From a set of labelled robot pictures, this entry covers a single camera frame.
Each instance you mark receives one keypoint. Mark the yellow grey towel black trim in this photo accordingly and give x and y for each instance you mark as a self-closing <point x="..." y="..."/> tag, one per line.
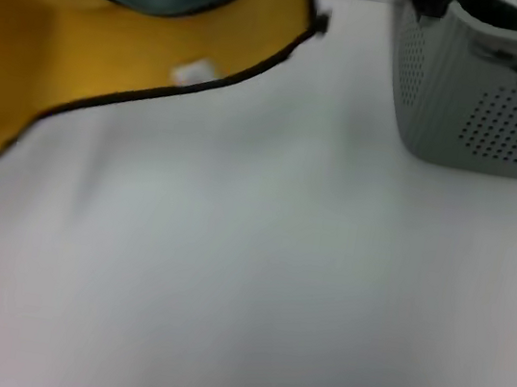
<point x="91" y="42"/>

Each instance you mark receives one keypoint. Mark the grey perforated plastic storage box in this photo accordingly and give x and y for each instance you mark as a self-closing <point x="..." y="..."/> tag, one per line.
<point x="440" y="84"/>

